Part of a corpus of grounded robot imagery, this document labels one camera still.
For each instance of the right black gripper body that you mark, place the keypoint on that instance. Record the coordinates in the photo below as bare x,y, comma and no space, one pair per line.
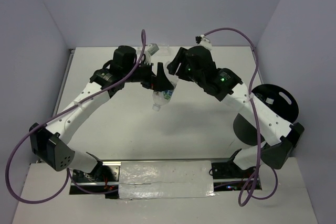
193,76

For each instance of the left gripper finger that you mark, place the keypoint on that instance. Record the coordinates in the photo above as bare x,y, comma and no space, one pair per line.
159,68
162,83

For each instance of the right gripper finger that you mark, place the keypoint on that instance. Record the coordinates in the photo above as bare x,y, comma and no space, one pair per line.
173,66
183,69

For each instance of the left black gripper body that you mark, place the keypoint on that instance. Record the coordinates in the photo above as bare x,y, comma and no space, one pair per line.
144,75

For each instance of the labelled clear plastic bottle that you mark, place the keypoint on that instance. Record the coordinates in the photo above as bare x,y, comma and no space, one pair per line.
161,98

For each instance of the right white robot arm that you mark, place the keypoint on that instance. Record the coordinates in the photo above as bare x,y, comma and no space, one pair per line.
228,88

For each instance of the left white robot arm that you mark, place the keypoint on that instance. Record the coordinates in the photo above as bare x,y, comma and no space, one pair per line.
50,142

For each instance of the black round bin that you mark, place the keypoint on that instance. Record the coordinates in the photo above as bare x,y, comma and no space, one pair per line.
275,121

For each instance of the silver tape patch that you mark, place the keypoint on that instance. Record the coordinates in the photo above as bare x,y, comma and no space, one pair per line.
167,179

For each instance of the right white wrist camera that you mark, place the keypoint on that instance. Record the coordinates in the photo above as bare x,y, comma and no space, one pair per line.
201,40

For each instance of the metal base rail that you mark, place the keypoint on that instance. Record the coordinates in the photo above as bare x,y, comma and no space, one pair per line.
223,180

